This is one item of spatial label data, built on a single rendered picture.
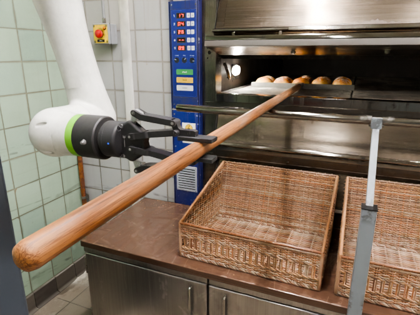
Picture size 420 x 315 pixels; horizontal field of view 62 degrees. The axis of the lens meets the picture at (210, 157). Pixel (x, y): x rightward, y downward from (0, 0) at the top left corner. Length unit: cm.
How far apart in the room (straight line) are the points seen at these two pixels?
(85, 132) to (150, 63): 117
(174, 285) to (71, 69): 94
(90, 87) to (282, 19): 97
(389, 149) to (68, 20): 128
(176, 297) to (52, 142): 93
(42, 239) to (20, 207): 171
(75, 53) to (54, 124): 19
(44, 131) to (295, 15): 115
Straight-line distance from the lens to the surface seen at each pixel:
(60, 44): 91
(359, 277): 117
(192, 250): 143
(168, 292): 153
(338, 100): 160
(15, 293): 132
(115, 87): 201
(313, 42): 145
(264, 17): 164
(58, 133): 78
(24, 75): 200
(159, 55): 184
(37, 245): 35
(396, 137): 164
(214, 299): 144
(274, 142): 165
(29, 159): 204
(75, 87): 90
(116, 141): 72
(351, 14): 159
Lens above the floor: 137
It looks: 17 degrees down
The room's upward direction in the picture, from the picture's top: straight up
